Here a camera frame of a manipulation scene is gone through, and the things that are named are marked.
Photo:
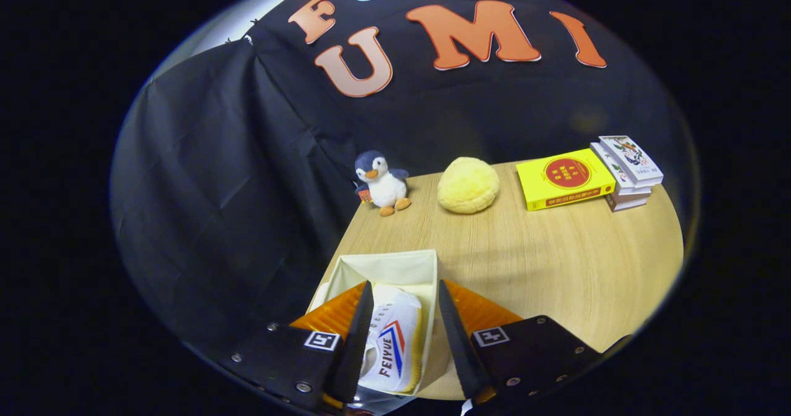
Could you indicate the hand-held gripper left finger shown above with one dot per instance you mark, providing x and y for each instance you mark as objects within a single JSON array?
[{"x": 355, "y": 348}]

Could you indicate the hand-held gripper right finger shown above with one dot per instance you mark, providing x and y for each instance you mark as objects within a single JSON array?
[{"x": 460, "y": 348}]

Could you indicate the white canvas shoe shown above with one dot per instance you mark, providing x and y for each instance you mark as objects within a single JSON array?
[{"x": 395, "y": 317}]

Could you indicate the cream fabric storage box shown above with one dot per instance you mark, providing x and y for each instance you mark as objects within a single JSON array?
[{"x": 383, "y": 267}]

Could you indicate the yellow round plush cushion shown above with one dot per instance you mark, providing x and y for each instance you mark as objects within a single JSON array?
[{"x": 468, "y": 185}]

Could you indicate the penguin plush toy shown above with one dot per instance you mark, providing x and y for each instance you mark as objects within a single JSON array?
[{"x": 384, "y": 184}]

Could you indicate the yellow book red label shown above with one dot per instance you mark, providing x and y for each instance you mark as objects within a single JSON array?
[{"x": 565, "y": 178}]

